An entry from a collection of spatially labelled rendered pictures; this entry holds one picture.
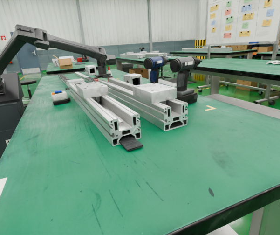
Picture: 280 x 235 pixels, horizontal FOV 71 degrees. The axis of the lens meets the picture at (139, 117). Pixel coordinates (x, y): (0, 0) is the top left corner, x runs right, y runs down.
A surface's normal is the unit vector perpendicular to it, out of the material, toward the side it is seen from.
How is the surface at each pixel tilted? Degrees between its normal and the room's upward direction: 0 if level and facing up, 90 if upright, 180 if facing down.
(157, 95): 90
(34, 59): 90
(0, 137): 90
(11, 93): 44
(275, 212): 90
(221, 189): 0
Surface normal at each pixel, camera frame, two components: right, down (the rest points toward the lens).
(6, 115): 0.38, 0.30
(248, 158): -0.07, -0.94
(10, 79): 0.19, -0.46
